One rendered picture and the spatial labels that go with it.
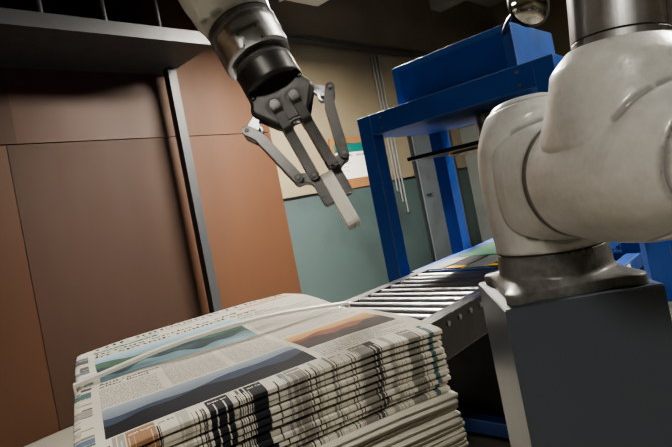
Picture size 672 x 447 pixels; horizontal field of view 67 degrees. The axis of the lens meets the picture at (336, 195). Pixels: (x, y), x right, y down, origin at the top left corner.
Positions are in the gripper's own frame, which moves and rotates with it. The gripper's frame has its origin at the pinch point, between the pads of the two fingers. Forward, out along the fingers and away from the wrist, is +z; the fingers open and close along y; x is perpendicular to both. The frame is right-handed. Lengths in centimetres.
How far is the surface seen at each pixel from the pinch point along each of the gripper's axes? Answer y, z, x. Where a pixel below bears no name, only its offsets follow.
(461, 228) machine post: 73, 3, 226
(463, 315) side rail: 24, 29, 99
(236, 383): -15.4, 12.1, -18.7
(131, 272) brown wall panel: -139, -97, 341
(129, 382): -25.1, 7.6, -12.5
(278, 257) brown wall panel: -40, -68, 447
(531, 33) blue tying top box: 120, -51, 140
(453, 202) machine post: 75, -12, 222
